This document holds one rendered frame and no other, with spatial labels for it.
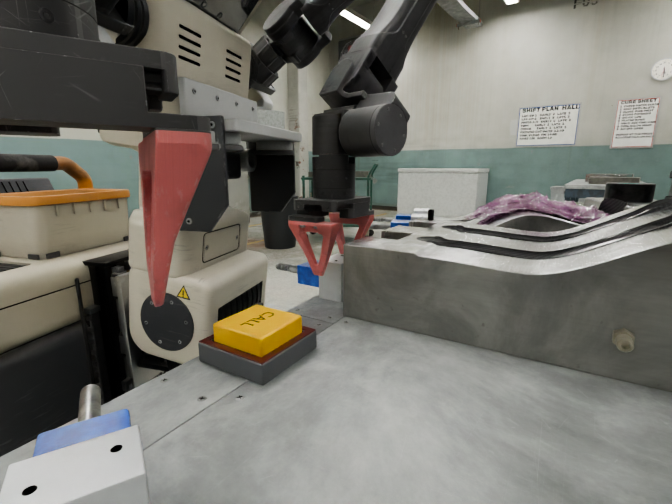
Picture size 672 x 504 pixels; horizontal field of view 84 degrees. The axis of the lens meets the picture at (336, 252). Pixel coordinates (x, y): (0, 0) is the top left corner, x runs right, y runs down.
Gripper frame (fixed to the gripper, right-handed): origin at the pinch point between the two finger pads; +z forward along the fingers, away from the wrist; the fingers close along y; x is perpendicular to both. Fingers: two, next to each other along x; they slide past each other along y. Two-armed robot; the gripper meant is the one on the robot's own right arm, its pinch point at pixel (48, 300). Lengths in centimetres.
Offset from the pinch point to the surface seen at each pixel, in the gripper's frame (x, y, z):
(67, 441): 3.2, -0.6, 8.5
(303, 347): 11.3, 17.0, 11.3
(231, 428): 5.1, 8.2, 12.5
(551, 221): 17, 67, 3
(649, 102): 244, 717, -107
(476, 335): 4.2, 32.8, 11.0
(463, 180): 434, 545, 11
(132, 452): -1.2, 2.2, 7.2
